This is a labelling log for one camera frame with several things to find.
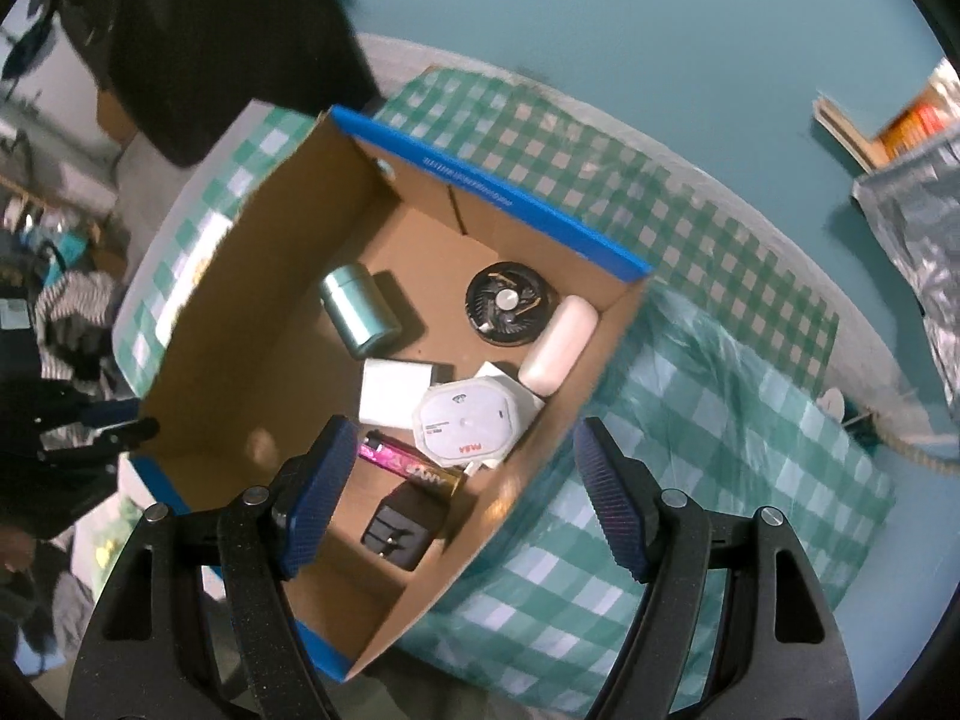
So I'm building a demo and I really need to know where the white square charger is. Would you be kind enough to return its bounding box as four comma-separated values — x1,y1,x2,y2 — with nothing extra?
358,358,438,427

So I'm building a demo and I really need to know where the dark grey power adapter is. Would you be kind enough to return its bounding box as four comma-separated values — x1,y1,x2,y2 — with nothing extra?
360,481,451,571

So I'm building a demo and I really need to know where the white oval case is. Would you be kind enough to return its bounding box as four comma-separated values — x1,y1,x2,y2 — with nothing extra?
519,295,599,397

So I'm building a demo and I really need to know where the green beige checkered cloth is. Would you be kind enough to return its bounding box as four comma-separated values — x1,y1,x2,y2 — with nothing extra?
371,64,841,398

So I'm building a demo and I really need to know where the silver crinkled curtain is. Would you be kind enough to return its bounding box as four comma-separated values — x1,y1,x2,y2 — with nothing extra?
851,124,960,383

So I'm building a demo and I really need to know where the black hanging clothing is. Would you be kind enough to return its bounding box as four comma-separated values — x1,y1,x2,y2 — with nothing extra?
56,0,387,170

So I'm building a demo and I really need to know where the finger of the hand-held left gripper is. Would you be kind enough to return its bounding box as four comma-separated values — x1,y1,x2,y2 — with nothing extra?
82,399,161,458

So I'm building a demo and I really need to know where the cardboard piece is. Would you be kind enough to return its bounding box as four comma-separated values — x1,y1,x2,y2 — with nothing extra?
812,94,893,173

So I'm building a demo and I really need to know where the white plug adapter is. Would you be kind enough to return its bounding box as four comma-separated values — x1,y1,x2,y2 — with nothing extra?
474,360,546,470

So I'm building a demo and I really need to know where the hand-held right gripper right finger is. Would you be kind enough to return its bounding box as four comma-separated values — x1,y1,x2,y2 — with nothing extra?
574,416,860,720

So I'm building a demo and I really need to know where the blue cardboard box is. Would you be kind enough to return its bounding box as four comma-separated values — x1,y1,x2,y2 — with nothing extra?
118,105,653,683

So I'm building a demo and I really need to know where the small green round tin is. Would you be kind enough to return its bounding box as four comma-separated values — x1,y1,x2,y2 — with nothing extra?
319,264,400,358

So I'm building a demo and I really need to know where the orange box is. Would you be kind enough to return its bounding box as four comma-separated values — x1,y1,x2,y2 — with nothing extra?
877,101,953,158

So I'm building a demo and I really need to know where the pink gold lighter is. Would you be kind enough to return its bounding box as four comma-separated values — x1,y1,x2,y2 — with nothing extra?
358,431,470,496

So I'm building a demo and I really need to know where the round black white fan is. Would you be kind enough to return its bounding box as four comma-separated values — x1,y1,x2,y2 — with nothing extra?
463,261,560,350

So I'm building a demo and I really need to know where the green white checkered tablecloth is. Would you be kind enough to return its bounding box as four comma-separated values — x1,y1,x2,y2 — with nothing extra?
112,101,897,713

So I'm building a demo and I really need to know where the white octagonal device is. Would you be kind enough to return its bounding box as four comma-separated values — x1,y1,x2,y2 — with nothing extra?
411,379,517,466

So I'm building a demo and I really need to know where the striped cloth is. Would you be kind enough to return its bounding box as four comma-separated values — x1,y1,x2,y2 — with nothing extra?
34,270,125,383

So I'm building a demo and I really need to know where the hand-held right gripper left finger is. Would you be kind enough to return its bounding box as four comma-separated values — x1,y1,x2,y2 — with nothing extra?
66,415,359,720

